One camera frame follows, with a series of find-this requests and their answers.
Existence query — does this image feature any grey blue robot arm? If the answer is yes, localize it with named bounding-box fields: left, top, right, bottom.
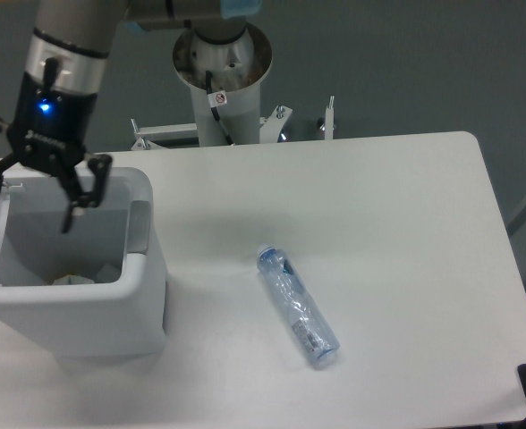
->
left=0, top=1, right=272, bottom=231

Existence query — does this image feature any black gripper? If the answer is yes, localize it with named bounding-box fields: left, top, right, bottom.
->
left=0, top=72, right=113, bottom=233

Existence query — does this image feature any black cable on pedestal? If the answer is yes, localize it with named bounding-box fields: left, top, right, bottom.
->
left=204, top=70, right=236, bottom=147

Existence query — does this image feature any white metal base frame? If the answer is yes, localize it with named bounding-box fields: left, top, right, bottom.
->
left=130, top=95, right=336, bottom=151

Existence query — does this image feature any white plastic trash can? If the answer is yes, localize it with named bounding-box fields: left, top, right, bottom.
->
left=0, top=167, right=167, bottom=358

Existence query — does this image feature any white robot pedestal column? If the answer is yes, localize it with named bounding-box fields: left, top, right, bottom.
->
left=173, top=23, right=272, bottom=147

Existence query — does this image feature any clear blue plastic bottle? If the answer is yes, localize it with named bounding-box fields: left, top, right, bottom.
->
left=257, top=245, right=340, bottom=369

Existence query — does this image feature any white plastic wrapper bag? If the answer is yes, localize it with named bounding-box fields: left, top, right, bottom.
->
left=52, top=274, right=95, bottom=286

